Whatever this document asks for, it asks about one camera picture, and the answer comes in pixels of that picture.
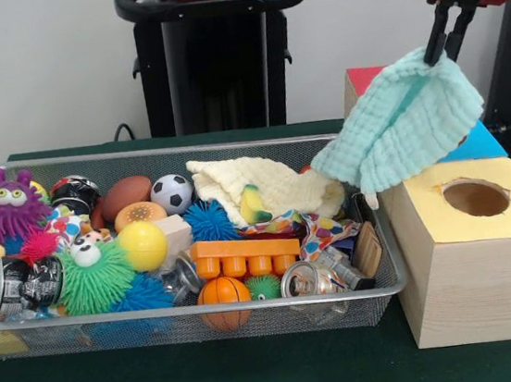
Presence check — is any small orange basketball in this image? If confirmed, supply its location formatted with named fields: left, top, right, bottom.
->
left=195, top=274, right=256, bottom=335

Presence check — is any yellow ball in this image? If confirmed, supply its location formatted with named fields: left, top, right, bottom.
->
left=115, top=219, right=172, bottom=276

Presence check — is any light teal cloth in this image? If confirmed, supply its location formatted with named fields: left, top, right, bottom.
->
left=299, top=41, right=496, bottom=216

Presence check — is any green spiky ball with eyes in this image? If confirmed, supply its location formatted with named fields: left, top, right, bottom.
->
left=51, top=227, right=142, bottom=318

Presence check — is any wooden box with three holes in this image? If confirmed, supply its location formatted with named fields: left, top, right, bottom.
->
left=337, top=49, right=511, bottom=357

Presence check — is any small soccer ball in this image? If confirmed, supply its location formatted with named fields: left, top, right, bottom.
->
left=148, top=171, right=197, bottom=218

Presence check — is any shallow clear bin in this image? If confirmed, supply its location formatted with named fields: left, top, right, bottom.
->
left=0, top=116, right=414, bottom=373

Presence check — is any cream yellow cloth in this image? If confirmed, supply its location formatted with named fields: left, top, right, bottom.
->
left=187, top=142, right=348, bottom=235

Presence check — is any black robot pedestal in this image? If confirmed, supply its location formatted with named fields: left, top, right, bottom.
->
left=115, top=0, right=322, bottom=142

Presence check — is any orange building block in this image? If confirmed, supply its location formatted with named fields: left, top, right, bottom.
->
left=187, top=228, right=303, bottom=284

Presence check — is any colourful patterned cloth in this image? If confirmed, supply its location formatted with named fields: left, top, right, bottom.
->
left=240, top=202, right=365, bottom=269

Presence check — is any crushed silver can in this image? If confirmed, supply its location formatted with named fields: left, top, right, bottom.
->
left=279, top=255, right=348, bottom=302

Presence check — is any purple spiky monster toy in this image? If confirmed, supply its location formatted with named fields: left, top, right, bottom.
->
left=0, top=162, right=56, bottom=244

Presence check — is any small brown football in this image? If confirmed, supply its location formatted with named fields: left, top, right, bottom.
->
left=98, top=174, right=157, bottom=222

